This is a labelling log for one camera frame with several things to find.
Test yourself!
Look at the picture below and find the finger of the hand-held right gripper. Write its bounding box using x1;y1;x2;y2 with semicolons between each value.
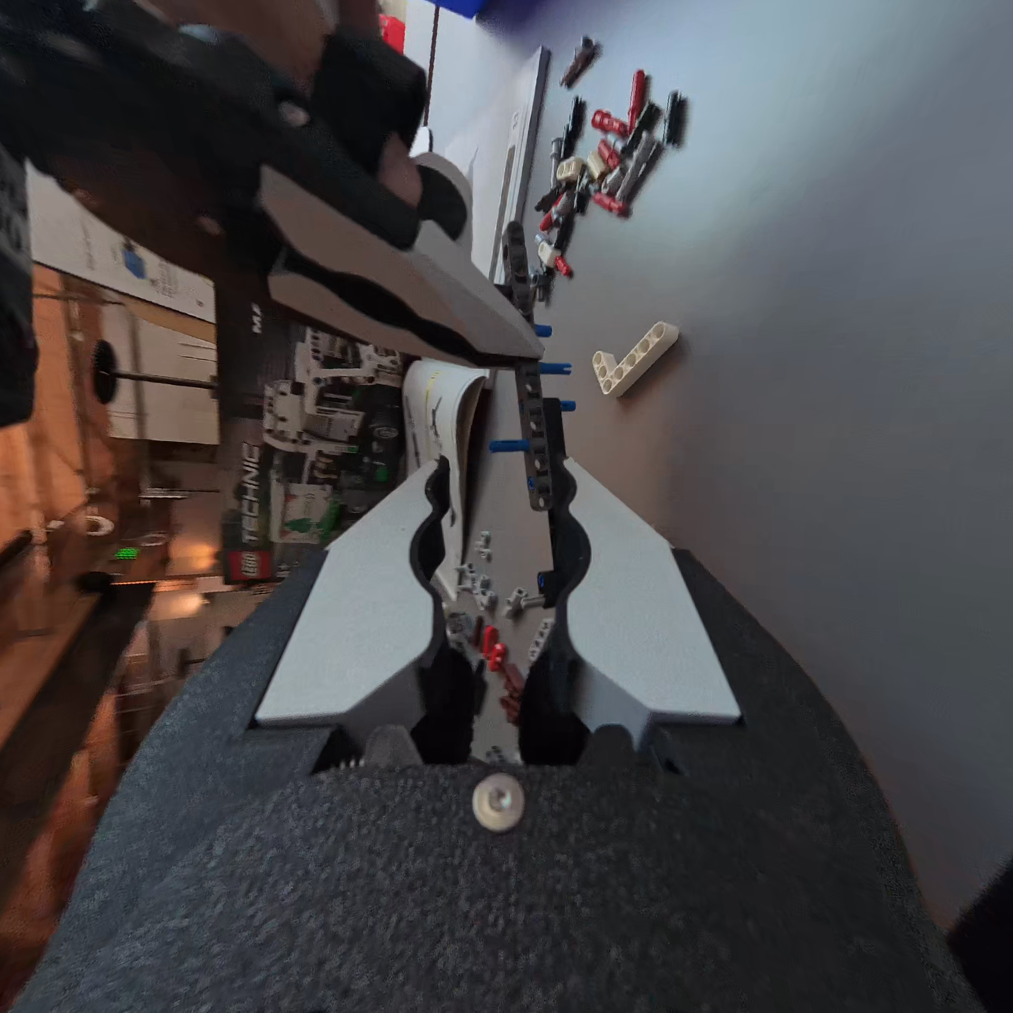
267;269;515;369
261;168;547;361

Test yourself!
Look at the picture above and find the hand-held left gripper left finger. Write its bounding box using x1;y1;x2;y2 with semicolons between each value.
255;457;452;727

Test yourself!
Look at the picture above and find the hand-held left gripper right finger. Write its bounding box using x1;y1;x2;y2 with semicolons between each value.
550;457;743;749

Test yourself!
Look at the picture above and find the black lego beam assembly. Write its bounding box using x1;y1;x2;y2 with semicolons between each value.
489;222;577;606

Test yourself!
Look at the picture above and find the lego set box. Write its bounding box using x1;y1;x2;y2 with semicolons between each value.
215;261;416;588

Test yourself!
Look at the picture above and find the lego instruction booklet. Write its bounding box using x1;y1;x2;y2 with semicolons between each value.
402;360;492;555

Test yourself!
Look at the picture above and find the white angled lego liftarm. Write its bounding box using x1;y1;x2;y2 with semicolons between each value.
592;320;680;398

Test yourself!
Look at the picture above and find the pile of small lego pieces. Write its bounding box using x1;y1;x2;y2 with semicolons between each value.
537;35;690;280

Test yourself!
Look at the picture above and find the person's right hand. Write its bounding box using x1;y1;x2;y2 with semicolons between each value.
0;0;428;208

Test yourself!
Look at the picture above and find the white paper sheet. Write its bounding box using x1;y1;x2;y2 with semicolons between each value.
27;162;218;321

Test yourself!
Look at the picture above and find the white flat box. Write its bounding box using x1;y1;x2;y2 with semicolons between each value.
439;46;552;278

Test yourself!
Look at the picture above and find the black disc with rod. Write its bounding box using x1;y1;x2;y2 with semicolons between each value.
91;340;218;406

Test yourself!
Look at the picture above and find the dark wooden furniture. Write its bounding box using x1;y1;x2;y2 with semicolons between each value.
0;570;159;872

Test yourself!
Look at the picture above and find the dark cable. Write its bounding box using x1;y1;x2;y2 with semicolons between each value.
426;0;441;151

